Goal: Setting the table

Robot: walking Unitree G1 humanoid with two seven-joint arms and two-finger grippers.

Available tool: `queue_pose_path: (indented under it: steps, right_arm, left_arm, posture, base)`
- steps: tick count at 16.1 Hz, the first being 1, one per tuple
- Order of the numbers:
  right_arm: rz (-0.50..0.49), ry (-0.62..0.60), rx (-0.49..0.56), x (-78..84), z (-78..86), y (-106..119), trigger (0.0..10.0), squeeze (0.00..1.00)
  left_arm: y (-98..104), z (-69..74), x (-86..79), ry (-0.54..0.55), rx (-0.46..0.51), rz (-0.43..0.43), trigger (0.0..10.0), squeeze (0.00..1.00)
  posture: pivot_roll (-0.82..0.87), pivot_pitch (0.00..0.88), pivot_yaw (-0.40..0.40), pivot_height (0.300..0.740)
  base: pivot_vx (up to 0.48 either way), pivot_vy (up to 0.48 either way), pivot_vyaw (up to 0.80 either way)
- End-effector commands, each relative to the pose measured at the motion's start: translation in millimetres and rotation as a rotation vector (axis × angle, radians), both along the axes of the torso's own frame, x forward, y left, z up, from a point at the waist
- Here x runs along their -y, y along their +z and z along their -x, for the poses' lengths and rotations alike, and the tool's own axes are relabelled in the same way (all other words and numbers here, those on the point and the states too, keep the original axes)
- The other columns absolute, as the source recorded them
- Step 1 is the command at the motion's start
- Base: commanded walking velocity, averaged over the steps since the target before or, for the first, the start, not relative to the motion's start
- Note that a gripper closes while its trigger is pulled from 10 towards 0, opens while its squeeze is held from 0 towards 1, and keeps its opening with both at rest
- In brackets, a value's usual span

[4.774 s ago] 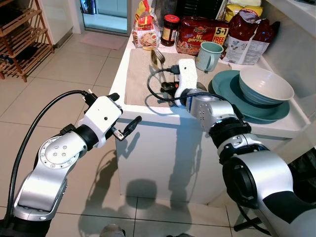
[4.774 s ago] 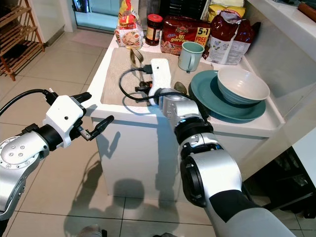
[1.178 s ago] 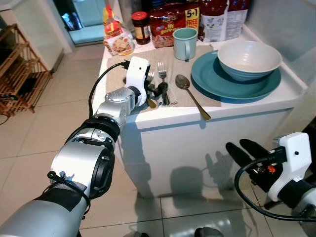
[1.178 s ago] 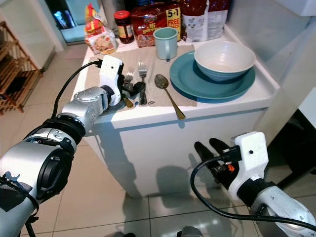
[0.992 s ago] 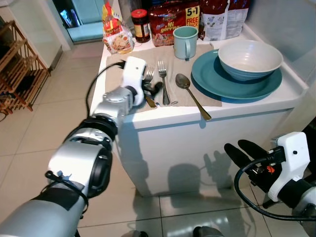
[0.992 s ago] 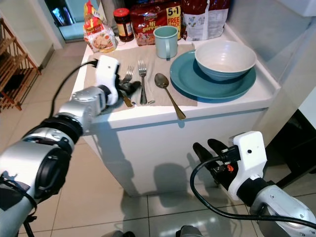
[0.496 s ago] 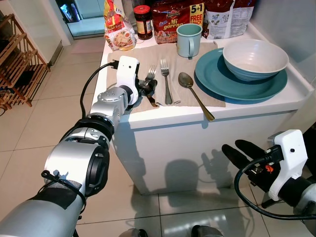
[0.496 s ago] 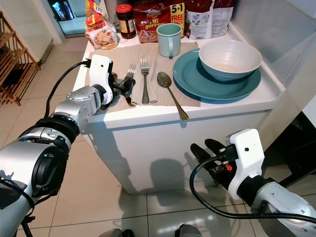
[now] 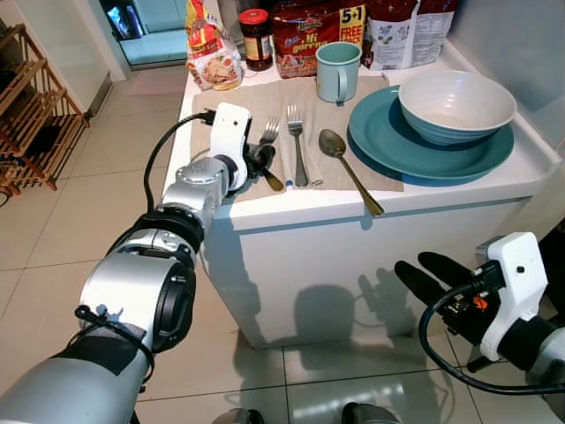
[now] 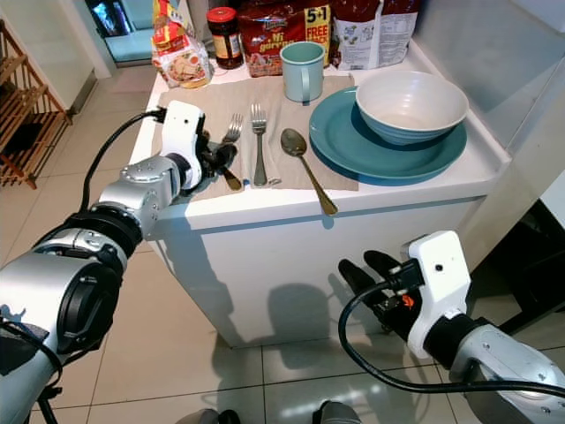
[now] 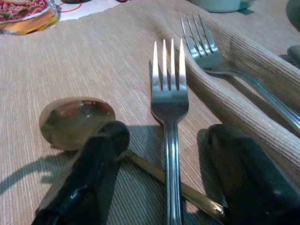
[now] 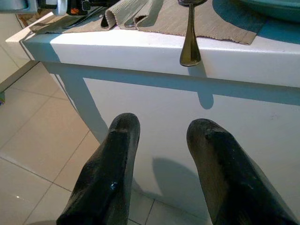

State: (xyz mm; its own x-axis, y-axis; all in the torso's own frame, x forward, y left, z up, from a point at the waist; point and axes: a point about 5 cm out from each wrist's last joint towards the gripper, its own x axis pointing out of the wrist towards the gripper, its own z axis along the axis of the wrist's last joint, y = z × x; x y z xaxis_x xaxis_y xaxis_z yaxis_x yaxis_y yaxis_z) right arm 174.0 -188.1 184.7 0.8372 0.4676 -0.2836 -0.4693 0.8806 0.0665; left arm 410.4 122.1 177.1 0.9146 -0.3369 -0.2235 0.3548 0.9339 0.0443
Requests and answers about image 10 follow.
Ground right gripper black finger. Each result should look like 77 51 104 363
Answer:
361 250 409 285
338 258 387 299

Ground silver metal fork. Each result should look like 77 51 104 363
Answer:
220 114 247 192
249 103 271 187

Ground beige cloth placemat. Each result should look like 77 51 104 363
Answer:
188 73 363 196

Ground bronze metal spoon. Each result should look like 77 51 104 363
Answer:
280 128 340 217

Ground white kitchen counter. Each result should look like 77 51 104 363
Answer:
131 40 514 348

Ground yellow red noodle packet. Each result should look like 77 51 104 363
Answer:
151 0 214 90

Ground dark jar red lid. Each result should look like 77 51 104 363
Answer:
206 7 245 71

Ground pale teal mug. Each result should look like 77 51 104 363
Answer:
280 42 326 103

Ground teal ceramic plate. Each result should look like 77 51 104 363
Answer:
308 86 470 181

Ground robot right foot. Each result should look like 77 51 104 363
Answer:
313 400 365 424

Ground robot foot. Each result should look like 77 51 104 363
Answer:
313 400 365 424
175 408 240 424

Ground red snack multipack bag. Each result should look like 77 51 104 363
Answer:
237 0 333 78

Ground black furniture piece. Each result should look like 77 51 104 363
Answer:
466 199 565 338

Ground blue bowl white inside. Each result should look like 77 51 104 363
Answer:
355 71 470 147

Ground wooden slatted rack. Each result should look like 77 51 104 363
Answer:
0 22 90 190

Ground white printed food bag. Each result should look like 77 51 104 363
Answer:
328 0 421 71

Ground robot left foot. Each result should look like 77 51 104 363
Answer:
175 408 240 424

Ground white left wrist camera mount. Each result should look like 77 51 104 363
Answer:
161 100 206 170

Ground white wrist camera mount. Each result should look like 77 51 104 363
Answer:
161 100 206 170
402 231 471 359

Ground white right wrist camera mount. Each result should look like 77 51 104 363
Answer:
402 231 471 359

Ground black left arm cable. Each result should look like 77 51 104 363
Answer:
82 106 169 213

